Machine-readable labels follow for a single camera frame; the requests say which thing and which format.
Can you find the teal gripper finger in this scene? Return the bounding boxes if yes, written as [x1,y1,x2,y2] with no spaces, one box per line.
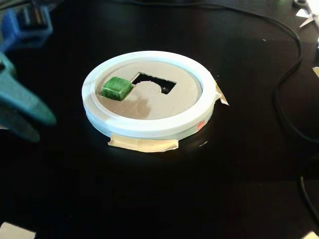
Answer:
[0,104,41,143]
[0,53,57,125]

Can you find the green square wooden block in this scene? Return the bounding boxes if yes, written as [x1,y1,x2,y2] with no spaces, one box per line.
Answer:
[100,76,133,102]

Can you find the beige masking tape piece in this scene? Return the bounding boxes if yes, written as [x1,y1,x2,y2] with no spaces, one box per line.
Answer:
[213,82,230,107]
[107,133,180,153]

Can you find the grey disc with cutout holes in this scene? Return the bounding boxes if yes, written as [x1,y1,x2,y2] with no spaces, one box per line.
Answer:
[95,60,201,120]

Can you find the silver scissors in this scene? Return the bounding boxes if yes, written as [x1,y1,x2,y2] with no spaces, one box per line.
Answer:
[292,0,319,28]

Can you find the white round shape sorter ring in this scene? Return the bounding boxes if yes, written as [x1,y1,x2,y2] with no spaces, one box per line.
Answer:
[81,50,217,139]

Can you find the thick black cable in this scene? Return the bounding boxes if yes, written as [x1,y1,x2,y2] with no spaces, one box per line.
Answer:
[124,0,319,145]
[299,174,319,226]

